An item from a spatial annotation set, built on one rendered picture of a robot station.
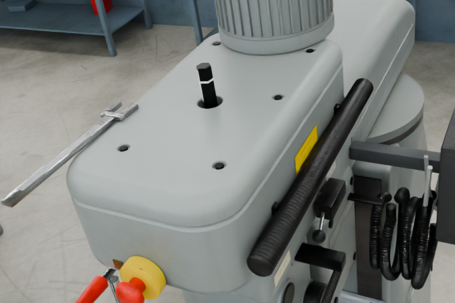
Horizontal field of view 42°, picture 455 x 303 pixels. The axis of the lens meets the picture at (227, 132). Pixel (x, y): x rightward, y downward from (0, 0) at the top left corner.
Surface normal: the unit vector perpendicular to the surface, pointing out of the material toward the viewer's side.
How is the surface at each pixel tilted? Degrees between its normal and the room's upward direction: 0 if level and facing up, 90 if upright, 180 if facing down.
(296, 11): 90
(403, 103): 0
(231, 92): 0
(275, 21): 90
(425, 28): 90
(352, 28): 0
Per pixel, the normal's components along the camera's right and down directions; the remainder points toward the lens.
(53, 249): -0.14, -0.83
